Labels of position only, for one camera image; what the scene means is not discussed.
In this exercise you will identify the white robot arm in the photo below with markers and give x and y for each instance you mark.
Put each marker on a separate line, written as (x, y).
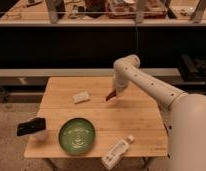
(187, 132)

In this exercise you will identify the wooden table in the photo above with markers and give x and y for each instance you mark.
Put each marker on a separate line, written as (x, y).
(133, 113)

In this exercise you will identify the black phone on stand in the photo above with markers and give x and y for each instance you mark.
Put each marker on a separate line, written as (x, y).
(32, 126)

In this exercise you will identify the wooden shelf bench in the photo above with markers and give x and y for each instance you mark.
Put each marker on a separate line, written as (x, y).
(92, 13)

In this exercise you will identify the red tray on shelf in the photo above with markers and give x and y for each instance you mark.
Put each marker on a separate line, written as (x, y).
(127, 9)

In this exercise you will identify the white sponge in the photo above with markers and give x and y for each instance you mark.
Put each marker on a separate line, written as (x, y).
(81, 97)

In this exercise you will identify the white plastic bottle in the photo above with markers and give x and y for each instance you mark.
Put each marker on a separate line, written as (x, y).
(115, 154)

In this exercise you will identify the green plate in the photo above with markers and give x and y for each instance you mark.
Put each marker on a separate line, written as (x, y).
(77, 136)

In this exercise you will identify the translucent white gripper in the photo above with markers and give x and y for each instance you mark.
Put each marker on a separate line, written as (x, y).
(119, 87)

